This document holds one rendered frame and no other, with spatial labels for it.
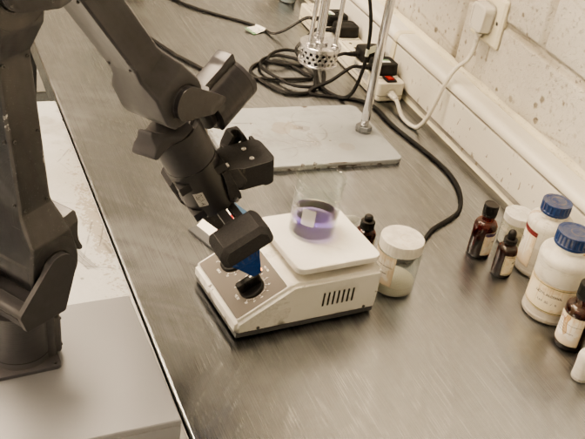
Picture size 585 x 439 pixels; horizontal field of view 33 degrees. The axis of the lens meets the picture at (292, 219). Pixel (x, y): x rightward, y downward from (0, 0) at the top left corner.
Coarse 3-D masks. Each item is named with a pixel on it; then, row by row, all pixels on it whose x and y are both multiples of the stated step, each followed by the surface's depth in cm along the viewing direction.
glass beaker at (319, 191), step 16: (304, 176) 122; (320, 176) 123; (336, 176) 122; (304, 192) 118; (320, 192) 117; (336, 192) 118; (304, 208) 119; (320, 208) 118; (336, 208) 120; (304, 224) 120; (320, 224) 120; (336, 224) 122; (304, 240) 121; (320, 240) 121
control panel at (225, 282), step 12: (204, 264) 124; (216, 264) 123; (264, 264) 120; (216, 276) 122; (228, 276) 121; (240, 276) 120; (264, 276) 119; (276, 276) 118; (216, 288) 120; (228, 288) 119; (264, 288) 118; (276, 288) 117; (228, 300) 118; (240, 300) 118; (252, 300) 117; (264, 300) 116; (240, 312) 116
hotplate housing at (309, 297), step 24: (288, 264) 120; (288, 288) 117; (312, 288) 118; (336, 288) 120; (360, 288) 122; (264, 312) 116; (288, 312) 118; (312, 312) 120; (336, 312) 122; (240, 336) 117
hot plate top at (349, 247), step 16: (272, 224) 124; (288, 224) 124; (352, 224) 127; (272, 240) 121; (288, 240) 121; (336, 240) 123; (352, 240) 123; (368, 240) 124; (288, 256) 118; (304, 256) 119; (320, 256) 119; (336, 256) 120; (352, 256) 120; (368, 256) 121; (304, 272) 117
